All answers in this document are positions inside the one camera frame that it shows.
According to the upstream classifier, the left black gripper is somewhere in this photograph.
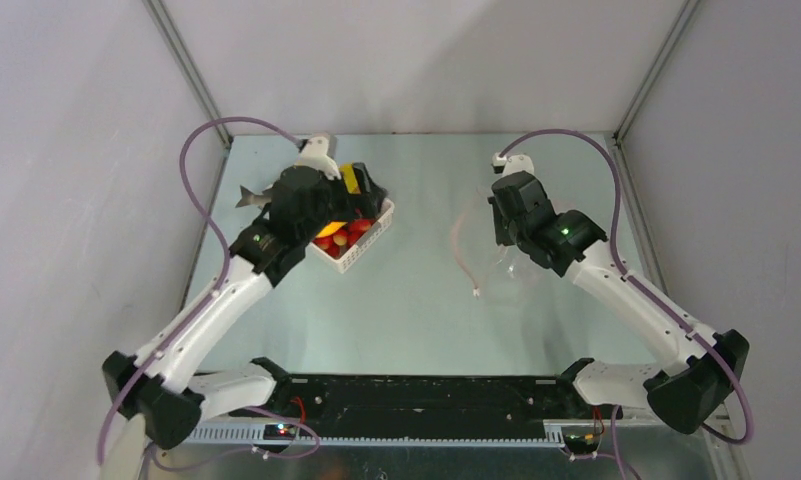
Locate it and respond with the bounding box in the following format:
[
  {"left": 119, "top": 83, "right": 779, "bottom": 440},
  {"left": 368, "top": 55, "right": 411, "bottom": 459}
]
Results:
[{"left": 299, "top": 162, "right": 386, "bottom": 243}]

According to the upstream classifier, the clear zip top bag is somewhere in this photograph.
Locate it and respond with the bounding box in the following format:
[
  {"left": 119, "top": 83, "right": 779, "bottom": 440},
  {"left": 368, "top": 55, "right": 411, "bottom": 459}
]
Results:
[{"left": 449, "top": 186, "right": 541, "bottom": 304}]

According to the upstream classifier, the grey toy fish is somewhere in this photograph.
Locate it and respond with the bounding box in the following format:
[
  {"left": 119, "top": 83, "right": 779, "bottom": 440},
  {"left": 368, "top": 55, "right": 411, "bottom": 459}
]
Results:
[{"left": 235, "top": 185, "right": 273, "bottom": 208}]

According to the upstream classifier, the yellow toy mango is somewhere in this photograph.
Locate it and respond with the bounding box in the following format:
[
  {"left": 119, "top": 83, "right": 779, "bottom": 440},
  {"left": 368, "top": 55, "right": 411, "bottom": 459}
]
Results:
[{"left": 339, "top": 164, "right": 361, "bottom": 195}]

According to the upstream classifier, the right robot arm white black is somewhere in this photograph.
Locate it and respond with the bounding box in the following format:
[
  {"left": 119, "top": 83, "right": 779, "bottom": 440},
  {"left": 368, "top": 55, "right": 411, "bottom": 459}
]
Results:
[{"left": 488, "top": 171, "right": 750, "bottom": 434}]

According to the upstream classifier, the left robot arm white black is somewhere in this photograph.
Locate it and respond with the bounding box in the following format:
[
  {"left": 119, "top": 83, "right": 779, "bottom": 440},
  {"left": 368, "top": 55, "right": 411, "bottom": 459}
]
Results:
[{"left": 102, "top": 162, "right": 387, "bottom": 449}]

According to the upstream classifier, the red toy apple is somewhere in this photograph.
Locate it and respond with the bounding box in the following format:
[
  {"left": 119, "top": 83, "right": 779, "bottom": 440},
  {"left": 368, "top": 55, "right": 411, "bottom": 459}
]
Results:
[{"left": 313, "top": 235, "right": 339, "bottom": 258}]

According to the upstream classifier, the white perforated plastic basket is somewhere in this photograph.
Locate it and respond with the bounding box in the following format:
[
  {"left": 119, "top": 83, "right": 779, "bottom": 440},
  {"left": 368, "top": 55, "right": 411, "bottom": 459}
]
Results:
[{"left": 307, "top": 199, "right": 395, "bottom": 274}]

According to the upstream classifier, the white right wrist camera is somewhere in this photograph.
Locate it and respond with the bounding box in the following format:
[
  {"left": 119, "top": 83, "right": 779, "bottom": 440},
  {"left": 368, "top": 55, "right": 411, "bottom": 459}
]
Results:
[{"left": 491, "top": 154, "right": 534, "bottom": 177}]

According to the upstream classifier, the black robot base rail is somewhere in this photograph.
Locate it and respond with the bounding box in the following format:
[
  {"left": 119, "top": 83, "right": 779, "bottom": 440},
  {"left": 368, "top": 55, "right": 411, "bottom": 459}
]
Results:
[{"left": 251, "top": 357, "right": 615, "bottom": 439}]

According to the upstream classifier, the grey slotted cable duct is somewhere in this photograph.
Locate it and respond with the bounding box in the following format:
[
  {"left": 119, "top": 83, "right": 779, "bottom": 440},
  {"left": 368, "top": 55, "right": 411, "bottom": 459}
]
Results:
[{"left": 183, "top": 422, "right": 565, "bottom": 448}]

